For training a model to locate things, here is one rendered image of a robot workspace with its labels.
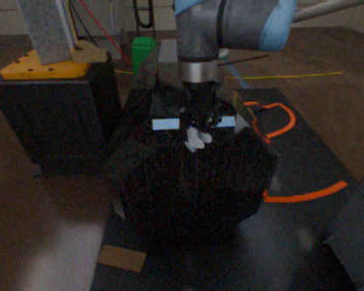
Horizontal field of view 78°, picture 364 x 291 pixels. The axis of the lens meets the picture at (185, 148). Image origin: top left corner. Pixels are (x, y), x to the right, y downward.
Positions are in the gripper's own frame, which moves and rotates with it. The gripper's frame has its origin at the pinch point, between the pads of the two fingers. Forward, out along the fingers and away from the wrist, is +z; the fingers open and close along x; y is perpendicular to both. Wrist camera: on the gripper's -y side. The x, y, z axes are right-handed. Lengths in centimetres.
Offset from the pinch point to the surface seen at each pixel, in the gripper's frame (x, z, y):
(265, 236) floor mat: 47, 84, 18
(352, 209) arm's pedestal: 66, 55, 50
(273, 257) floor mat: 38, 85, 26
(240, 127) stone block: 30.4, 7.7, 0.8
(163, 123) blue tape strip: 10.5, 3.8, -21.2
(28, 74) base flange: 4, 0, -123
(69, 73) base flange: 20, 1, -105
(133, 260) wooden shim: -11, 81, -33
